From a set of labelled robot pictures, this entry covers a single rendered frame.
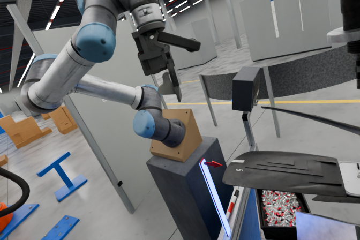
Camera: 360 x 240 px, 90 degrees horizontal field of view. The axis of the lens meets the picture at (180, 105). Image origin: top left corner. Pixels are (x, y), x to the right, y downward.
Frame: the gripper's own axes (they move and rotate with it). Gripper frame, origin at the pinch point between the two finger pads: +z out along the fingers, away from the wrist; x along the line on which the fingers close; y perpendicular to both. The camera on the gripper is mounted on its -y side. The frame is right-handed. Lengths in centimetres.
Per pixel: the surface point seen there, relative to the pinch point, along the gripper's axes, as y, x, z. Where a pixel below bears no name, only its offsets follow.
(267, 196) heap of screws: -22, -13, 53
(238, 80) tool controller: -33, -45, 8
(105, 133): 83, -129, 35
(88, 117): 89, -121, 12
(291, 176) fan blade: -17.4, 16.8, 21.0
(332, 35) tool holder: -23.6, 23.9, -6.1
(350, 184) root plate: -25.5, 21.7, 22.1
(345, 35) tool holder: -23.7, 25.7, -5.7
